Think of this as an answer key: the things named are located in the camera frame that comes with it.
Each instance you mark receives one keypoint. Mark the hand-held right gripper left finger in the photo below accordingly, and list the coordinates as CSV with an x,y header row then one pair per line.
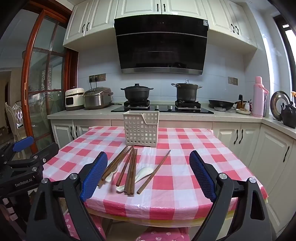
x,y
94,176

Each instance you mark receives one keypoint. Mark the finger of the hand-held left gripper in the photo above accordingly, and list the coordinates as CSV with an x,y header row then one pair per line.
x,y
23,142
47,151

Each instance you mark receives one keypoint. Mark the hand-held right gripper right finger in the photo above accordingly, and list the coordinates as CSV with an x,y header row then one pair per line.
x,y
203,178

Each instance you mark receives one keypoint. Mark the white ceramic spoon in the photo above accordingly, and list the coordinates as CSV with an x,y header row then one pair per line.
x,y
119,188
108,177
143,172

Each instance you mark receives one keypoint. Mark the bundle of wooden chopsticks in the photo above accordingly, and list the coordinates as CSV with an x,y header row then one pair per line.
x,y
130,171

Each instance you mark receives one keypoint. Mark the white perforated plastic basket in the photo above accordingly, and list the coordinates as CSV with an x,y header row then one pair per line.
x,y
141,129

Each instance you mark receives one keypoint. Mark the pink checkered tablecloth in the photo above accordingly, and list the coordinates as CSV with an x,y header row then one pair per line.
x,y
175,185

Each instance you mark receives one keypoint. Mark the ornate dining chair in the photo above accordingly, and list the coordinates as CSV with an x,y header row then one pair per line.
x,y
17,111

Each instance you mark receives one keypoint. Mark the pink floral seat cushion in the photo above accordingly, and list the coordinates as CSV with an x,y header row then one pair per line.
x,y
161,235
100,223

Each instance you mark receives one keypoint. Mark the white electric cooker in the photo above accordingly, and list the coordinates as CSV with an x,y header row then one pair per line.
x,y
74,97

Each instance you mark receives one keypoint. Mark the silver rice cooker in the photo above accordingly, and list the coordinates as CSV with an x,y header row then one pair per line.
x,y
97,98

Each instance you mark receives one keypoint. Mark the wooden framed glass door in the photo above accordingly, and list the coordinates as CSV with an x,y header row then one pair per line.
x,y
25,69

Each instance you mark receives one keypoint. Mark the black wok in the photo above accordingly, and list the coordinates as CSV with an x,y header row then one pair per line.
x,y
220,104

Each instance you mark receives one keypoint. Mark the white plate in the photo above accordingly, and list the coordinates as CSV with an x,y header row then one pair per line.
x,y
242,112

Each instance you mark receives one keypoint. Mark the black glass gas hob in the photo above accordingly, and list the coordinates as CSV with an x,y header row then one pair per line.
x,y
161,109

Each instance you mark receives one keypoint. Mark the white condiment jar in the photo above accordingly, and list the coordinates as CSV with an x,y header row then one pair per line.
x,y
247,106

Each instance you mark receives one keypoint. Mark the brown glass bottle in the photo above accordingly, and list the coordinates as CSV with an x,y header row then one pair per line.
x,y
241,102

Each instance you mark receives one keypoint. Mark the dark stock pot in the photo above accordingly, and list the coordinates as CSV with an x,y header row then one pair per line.
x,y
186,92

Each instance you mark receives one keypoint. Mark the black casserole pot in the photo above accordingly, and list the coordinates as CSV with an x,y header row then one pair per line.
x,y
136,92

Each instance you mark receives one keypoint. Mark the pink thermos flask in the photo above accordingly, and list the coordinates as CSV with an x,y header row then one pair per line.
x,y
257,102

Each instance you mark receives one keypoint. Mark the black teapot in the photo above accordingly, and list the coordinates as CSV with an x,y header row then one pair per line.
x,y
289,115

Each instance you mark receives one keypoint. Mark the steel pot lid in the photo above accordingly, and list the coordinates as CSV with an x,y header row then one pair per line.
x,y
278,102

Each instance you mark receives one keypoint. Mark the black range hood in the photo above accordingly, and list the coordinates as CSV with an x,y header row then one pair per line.
x,y
161,46

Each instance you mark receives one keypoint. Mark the wall socket panel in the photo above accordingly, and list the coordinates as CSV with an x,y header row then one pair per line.
x,y
99,77
232,80

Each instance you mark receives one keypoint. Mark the white wall cabinet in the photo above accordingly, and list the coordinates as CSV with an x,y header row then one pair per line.
x,y
231,23
138,7
87,20

